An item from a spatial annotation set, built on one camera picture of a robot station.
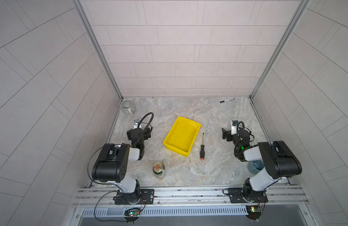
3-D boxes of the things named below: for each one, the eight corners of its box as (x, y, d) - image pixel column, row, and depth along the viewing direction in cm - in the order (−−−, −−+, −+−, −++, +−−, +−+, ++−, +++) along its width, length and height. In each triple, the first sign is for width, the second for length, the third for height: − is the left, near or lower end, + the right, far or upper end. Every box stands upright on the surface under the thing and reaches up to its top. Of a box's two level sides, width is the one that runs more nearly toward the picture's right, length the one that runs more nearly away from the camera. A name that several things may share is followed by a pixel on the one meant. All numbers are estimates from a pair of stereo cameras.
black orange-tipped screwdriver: (200, 160, 85) (200, 158, 84) (200, 134, 97) (200, 132, 95) (204, 160, 85) (205, 159, 84) (204, 134, 97) (204, 133, 95)
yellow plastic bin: (163, 148, 90) (162, 143, 85) (178, 120, 104) (178, 115, 99) (187, 159, 86) (188, 155, 81) (200, 129, 100) (201, 123, 94)
